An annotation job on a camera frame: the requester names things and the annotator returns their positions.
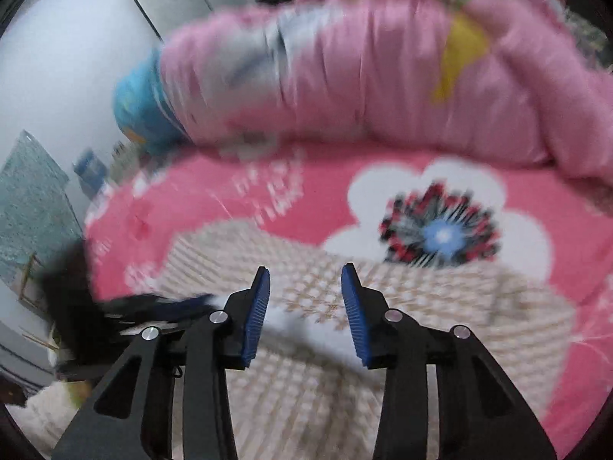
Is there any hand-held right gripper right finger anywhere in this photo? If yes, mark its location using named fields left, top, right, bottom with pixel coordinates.
left=341, top=263, right=559, bottom=460

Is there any pink printed quilt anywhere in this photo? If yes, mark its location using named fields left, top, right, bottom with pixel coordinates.
left=112, top=0, right=613, bottom=178

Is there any tan white houndstooth sweater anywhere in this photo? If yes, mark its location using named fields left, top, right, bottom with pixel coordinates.
left=158, top=223, right=578, bottom=460

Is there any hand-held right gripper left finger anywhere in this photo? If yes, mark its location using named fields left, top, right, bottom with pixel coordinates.
left=52, top=266, right=271, bottom=460

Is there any blue water bottle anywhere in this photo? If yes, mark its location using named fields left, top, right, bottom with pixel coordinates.
left=74, top=148, right=108, bottom=197

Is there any pink floral bed blanket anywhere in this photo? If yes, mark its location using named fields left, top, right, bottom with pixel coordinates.
left=84, top=146, right=613, bottom=460

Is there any plaid cloth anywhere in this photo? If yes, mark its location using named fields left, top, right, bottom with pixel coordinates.
left=558, top=7, right=613, bottom=70

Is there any teal textured glass panel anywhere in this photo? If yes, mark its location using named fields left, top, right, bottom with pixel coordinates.
left=0, top=129, right=84, bottom=279

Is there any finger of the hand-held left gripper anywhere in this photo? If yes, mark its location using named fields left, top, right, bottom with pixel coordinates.
left=103, top=293, right=216, bottom=329

